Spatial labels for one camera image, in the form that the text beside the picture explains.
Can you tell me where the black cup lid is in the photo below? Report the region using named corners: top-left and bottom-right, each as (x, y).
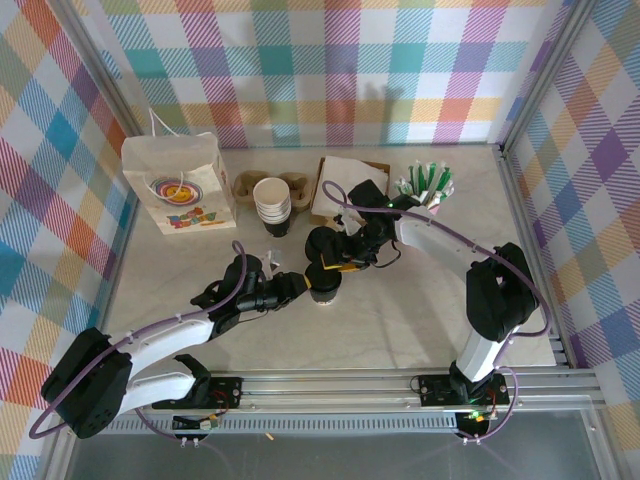
top-left (304, 263), bottom-right (344, 292)

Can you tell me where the stack of paper cups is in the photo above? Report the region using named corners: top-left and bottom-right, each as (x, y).
top-left (252, 178), bottom-right (294, 239)

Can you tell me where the brown pulp cup carrier stack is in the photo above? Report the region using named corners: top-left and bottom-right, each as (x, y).
top-left (233, 169), bottom-right (312, 211)

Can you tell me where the white printed paper bag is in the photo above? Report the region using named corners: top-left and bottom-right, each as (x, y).
top-left (121, 107), bottom-right (239, 237)

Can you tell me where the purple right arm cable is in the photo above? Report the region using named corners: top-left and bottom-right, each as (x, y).
top-left (322, 180), bottom-right (551, 444)

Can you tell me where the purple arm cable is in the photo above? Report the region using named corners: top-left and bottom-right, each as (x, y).
top-left (31, 240), bottom-right (251, 442)
top-left (322, 180), bottom-right (551, 444)

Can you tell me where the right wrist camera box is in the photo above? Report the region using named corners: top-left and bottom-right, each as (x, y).
top-left (332, 204), bottom-right (360, 236)

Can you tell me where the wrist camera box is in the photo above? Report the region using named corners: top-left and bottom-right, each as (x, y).
top-left (258, 248), bottom-right (285, 280)
top-left (332, 204), bottom-right (360, 236)

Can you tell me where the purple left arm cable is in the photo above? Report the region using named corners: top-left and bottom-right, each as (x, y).
top-left (31, 240), bottom-right (251, 442)

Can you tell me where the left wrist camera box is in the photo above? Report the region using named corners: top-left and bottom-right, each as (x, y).
top-left (258, 248), bottom-right (285, 280)

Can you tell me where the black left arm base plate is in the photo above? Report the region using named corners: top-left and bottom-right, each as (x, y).
top-left (151, 375), bottom-right (245, 411)

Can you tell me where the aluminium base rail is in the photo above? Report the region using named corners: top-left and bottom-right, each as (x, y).
top-left (52, 369), bottom-right (606, 416)

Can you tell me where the grey slotted cable duct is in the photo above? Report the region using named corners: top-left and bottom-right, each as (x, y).
top-left (79, 418), bottom-right (461, 434)

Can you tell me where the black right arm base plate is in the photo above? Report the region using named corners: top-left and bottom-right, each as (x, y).
top-left (417, 373), bottom-right (511, 407)

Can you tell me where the aluminium frame post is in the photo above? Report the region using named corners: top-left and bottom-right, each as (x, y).
top-left (497, 0), bottom-right (599, 159)
top-left (58, 0), bottom-right (151, 151)

